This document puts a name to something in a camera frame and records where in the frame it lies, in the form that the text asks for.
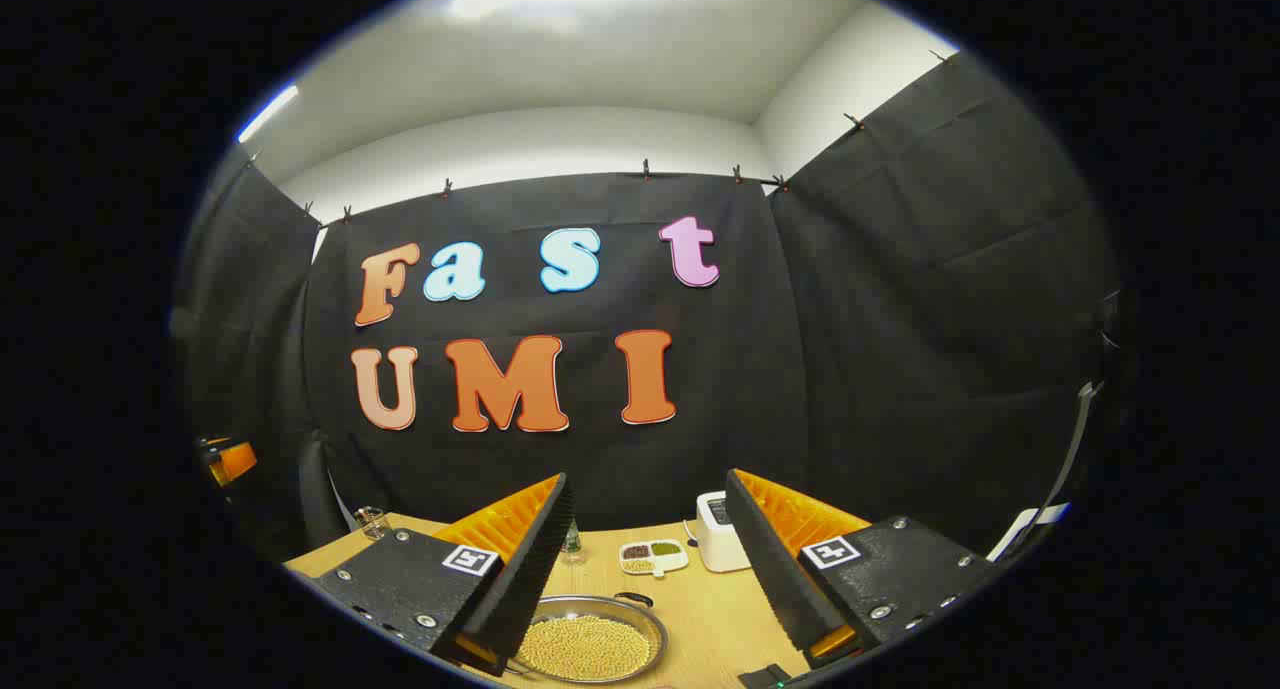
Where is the white toaster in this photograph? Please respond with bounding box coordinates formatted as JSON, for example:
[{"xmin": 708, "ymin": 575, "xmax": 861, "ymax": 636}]
[{"xmin": 695, "ymin": 491, "xmax": 752, "ymax": 574}]

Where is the white panel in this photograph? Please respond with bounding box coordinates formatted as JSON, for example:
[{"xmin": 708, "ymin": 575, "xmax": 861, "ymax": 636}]
[{"xmin": 988, "ymin": 503, "xmax": 1072, "ymax": 562}]

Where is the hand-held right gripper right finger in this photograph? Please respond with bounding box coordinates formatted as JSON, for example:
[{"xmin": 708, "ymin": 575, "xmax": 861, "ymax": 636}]
[{"xmin": 724, "ymin": 469, "xmax": 1002, "ymax": 670}]

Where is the pile of soybeans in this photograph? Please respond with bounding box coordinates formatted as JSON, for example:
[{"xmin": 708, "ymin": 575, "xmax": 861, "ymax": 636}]
[{"xmin": 518, "ymin": 615, "xmax": 652, "ymax": 681}]

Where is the grey strap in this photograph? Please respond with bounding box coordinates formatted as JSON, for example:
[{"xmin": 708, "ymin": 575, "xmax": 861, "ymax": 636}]
[{"xmin": 1038, "ymin": 379, "xmax": 1107, "ymax": 532}]

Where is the stainless steel pot black handle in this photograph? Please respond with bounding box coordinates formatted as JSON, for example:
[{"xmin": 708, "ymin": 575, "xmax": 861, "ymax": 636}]
[{"xmin": 505, "ymin": 591, "xmax": 669, "ymax": 685}]

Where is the white divided dish of beans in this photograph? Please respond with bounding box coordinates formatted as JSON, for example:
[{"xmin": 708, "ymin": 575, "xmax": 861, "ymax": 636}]
[{"xmin": 618, "ymin": 539, "xmax": 691, "ymax": 579}]

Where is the black backdrop cloth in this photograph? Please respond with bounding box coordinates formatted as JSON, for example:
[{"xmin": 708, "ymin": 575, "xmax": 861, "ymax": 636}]
[{"xmin": 170, "ymin": 49, "xmax": 1136, "ymax": 562}]

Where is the row of cloth clips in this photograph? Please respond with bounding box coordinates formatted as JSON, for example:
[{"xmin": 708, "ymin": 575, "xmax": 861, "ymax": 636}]
[{"xmin": 245, "ymin": 49, "xmax": 953, "ymax": 222}]

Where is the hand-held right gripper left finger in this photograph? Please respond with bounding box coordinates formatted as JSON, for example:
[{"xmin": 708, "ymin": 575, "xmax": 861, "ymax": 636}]
[{"xmin": 312, "ymin": 472, "xmax": 577, "ymax": 675}]

